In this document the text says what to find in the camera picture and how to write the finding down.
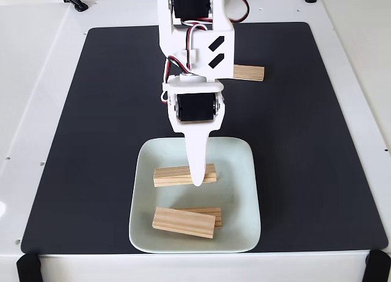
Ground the black rubber table mat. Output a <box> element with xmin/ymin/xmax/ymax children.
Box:
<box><xmin>20</xmin><ymin>21</ymin><xmax>389</xmax><ymax>255</ymax></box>

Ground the wooden block numbered two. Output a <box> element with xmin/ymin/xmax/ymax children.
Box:
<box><xmin>152</xmin><ymin>206</ymin><xmax>217</xmax><ymax>240</ymax></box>

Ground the pale green square plate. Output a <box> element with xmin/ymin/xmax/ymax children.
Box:
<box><xmin>128</xmin><ymin>136</ymin><xmax>262</xmax><ymax>254</ymax></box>

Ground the grooved wooden block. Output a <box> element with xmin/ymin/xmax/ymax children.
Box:
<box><xmin>175</xmin><ymin>206</ymin><xmax>224</xmax><ymax>230</ymax></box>
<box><xmin>153</xmin><ymin>163</ymin><xmax>218</xmax><ymax>189</ymax></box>
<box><xmin>233</xmin><ymin>64</ymin><xmax>265</xmax><ymax>82</ymax></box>

